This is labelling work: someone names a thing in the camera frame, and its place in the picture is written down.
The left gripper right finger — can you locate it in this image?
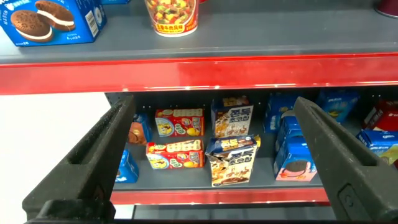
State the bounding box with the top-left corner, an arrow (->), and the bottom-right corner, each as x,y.
293,96 -> 398,222

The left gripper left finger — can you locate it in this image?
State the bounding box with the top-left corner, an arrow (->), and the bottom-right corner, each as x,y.
22,95 -> 137,222

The grey and red shop shelf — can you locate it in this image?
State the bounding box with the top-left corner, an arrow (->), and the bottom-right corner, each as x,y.
0,0 -> 398,220

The small blue cookie box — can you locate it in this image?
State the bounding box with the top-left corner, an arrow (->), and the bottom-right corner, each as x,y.
115,149 -> 140,184
127,113 -> 153,146

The blue and pink cookie box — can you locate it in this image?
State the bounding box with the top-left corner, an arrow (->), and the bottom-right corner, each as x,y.
273,136 -> 318,182

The red and yellow snack box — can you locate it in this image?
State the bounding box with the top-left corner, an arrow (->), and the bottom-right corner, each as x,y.
146,139 -> 206,170
154,108 -> 206,138

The blue and white snack box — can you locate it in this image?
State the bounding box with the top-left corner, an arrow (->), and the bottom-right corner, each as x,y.
211,95 -> 254,139
205,134 -> 262,188

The large blue cookie box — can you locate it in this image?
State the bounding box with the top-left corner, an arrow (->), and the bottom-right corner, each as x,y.
0,0 -> 108,47

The dark red container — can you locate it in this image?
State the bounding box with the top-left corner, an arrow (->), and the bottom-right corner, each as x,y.
374,0 -> 398,19

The red instant noodle cup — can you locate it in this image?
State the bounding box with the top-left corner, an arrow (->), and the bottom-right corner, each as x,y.
144,0 -> 200,38

